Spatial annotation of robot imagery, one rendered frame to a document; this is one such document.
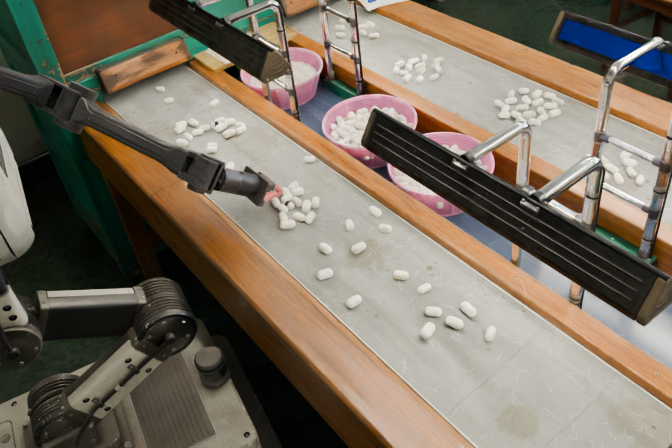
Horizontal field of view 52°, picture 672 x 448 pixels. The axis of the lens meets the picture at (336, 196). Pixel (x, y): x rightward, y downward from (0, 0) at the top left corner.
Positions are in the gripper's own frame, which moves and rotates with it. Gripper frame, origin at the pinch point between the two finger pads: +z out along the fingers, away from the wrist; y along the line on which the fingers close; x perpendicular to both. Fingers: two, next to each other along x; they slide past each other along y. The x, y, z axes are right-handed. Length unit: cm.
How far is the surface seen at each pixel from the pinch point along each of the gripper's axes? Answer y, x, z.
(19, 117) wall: 176, 49, 7
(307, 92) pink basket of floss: 39, -21, 31
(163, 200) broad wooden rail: 18.0, 14.7, -18.4
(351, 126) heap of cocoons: 10.7, -19.9, 25.3
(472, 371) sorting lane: -69, 4, -1
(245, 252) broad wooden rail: -13.3, 11.5, -14.5
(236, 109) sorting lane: 44.5, -8.2, 12.0
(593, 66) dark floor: 52, -82, 212
